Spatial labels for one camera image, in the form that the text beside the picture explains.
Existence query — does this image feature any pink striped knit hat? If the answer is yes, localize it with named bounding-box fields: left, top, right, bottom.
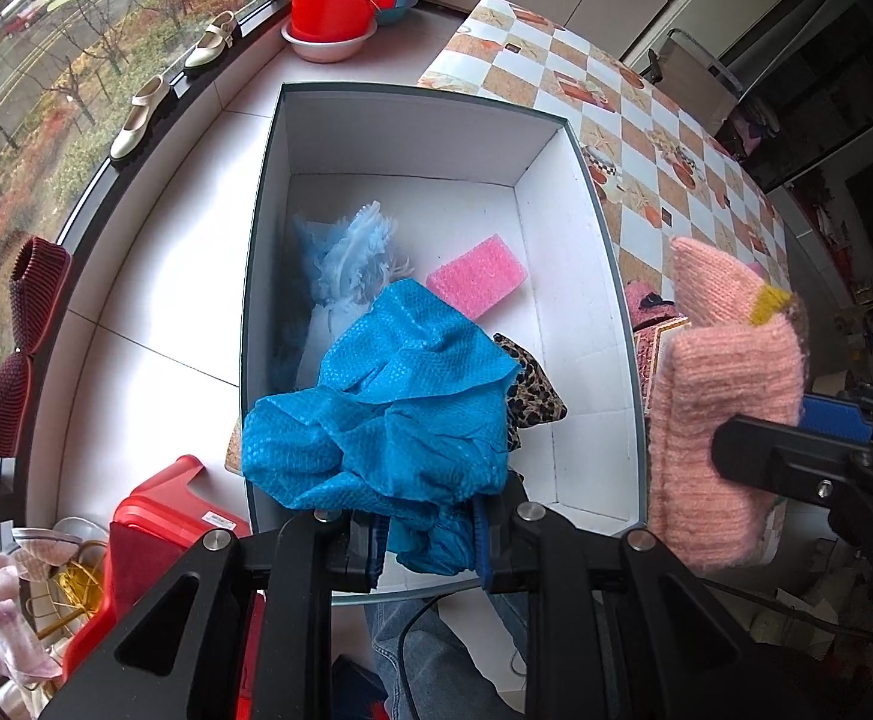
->
left=648, top=238, right=809, bottom=572

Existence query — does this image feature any leopard print scarf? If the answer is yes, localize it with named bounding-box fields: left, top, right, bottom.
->
left=493, top=333, right=568, bottom=452

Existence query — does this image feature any pink navy knit hat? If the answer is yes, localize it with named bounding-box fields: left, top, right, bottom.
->
left=625, top=280, right=680, bottom=332

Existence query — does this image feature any pink foam sponge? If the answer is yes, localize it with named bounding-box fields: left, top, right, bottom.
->
left=425, top=234, right=527, bottom=320

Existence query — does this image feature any light blue fluffy cloth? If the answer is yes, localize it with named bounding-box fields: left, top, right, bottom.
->
left=272, top=200, right=413, bottom=392

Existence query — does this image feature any pink patterned tissue box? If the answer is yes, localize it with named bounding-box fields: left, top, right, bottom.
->
left=633, top=316, right=692, bottom=418

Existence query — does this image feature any red plastic stool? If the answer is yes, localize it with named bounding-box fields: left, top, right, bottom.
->
left=64, top=455, right=251, bottom=683

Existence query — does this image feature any checkered patterned tablecloth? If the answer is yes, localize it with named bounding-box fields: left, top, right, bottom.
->
left=420, top=0, right=789, bottom=296

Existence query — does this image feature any white open cardboard box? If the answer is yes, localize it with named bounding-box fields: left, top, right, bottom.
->
left=239, top=81, right=650, bottom=608

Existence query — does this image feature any folding chair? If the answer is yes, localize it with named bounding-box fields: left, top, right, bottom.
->
left=643, top=28, right=744, bottom=135

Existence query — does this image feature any pink fluffy slipper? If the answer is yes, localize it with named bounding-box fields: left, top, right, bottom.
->
left=0, top=554, right=62, bottom=686

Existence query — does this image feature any maroon slipper lower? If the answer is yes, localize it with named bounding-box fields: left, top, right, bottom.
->
left=0, top=351, right=32, bottom=458

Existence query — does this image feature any maroon slipper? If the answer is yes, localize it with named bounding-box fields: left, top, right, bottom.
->
left=8, top=236, right=72, bottom=355
left=0, top=351, right=32, bottom=458

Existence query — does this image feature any maroon slipper upper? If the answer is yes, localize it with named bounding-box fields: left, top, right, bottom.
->
left=8, top=236, right=72, bottom=355

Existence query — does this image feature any white shoe near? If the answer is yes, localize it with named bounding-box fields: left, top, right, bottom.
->
left=109, top=75, right=176, bottom=163

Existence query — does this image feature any white shoe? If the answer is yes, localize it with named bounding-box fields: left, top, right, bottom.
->
left=184, top=10, right=241, bottom=75
left=109, top=75, right=176, bottom=163

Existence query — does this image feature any white basin under bucket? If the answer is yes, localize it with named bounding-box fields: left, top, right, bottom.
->
left=280, top=21, right=377, bottom=65

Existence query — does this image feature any white shoe far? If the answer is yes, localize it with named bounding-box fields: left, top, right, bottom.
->
left=184, top=10, right=241, bottom=75

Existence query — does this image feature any red plastic bucket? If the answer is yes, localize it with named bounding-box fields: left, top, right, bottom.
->
left=288, top=0, right=397, bottom=43

